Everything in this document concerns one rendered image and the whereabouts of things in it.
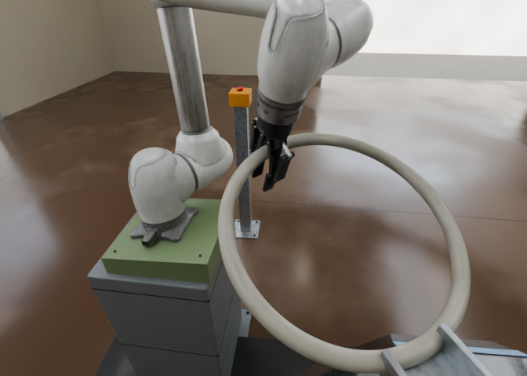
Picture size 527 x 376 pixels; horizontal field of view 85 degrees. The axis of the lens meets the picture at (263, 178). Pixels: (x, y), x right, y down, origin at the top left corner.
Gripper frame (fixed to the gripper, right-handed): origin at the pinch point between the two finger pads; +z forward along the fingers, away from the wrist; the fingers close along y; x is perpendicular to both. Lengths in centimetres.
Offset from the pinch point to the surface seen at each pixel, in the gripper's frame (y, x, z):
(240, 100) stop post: -78, 45, 48
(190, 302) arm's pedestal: 7, -27, 42
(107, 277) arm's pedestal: -13, -46, 40
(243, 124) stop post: -73, 46, 62
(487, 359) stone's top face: 63, 24, 15
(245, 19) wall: -469, 315, 218
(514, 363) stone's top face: 67, 28, 14
